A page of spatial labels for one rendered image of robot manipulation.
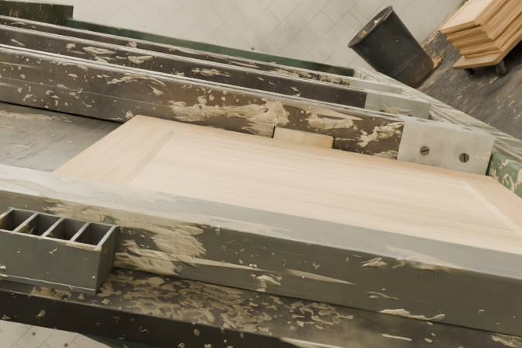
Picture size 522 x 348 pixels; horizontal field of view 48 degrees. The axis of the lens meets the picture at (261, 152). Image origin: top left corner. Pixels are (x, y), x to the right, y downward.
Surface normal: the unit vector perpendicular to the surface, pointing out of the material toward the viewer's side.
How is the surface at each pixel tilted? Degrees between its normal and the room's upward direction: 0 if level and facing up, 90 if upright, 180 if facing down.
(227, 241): 90
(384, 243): 54
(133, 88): 90
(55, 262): 89
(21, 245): 89
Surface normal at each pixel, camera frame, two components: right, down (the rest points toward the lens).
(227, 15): 0.11, 0.09
